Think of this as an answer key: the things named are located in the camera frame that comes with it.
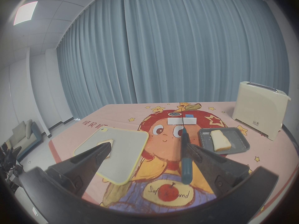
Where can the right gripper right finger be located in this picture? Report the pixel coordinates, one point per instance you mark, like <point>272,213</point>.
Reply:
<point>211,166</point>

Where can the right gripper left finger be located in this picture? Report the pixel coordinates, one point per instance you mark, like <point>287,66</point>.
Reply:
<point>87,164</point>

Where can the half slice of bread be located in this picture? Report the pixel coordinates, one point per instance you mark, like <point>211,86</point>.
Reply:
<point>220,141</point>
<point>108,146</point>

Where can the cream toaster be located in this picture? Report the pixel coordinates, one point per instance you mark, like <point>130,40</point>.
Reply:
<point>259,111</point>

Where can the dark grey tray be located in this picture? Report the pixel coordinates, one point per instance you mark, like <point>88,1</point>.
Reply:
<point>223,141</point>

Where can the cutting board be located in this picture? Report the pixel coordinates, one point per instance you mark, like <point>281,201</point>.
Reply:
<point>116,153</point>

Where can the white knife rest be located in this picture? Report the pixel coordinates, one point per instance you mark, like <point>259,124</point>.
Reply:
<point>182,120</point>

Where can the beige sofa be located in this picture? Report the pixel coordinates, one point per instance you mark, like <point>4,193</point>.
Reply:
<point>24,136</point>

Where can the black office chair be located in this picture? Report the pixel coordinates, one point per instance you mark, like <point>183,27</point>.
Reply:
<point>9,159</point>

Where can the blue curtain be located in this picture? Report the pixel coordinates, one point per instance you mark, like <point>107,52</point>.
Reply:
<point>163,45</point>

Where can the ceiling light panel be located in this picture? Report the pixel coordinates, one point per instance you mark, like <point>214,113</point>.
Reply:
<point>25,12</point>

